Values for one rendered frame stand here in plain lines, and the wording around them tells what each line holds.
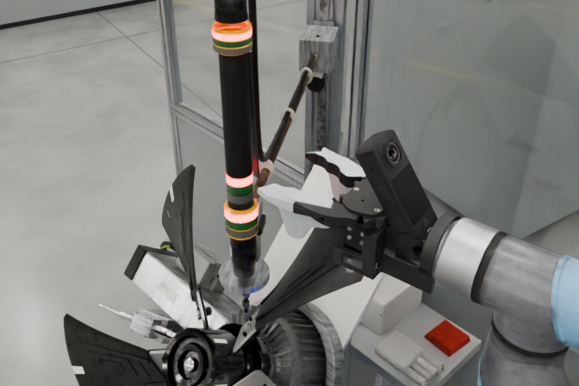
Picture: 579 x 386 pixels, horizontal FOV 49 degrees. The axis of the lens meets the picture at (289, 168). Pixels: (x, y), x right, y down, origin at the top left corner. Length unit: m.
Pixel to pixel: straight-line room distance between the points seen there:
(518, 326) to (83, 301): 2.59
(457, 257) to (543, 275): 0.08
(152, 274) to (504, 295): 0.93
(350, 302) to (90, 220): 2.45
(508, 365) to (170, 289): 0.85
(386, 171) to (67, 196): 3.22
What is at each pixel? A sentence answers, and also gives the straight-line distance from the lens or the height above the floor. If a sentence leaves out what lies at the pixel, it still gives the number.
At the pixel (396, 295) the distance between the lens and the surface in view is 1.59.
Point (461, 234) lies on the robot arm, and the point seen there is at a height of 1.67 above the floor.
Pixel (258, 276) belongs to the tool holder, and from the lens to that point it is 0.89.
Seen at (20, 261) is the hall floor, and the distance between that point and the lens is 3.39.
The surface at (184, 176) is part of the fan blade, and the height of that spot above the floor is 1.41.
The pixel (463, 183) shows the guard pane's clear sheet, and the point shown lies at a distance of 1.53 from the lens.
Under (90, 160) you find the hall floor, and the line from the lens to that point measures 4.06.
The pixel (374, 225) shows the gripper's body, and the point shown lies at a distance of 0.67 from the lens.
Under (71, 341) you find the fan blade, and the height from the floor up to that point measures 1.10.
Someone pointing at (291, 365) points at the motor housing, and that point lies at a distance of 1.18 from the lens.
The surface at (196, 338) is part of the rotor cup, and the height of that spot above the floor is 1.25.
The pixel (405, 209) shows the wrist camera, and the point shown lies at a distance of 0.65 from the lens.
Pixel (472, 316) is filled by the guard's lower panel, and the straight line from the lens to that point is 1.70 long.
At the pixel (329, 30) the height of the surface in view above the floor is 1.57.
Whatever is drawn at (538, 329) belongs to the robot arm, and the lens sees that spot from 0.64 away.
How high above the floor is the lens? 2.06
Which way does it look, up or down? 33 degrees down
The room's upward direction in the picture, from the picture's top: straight up
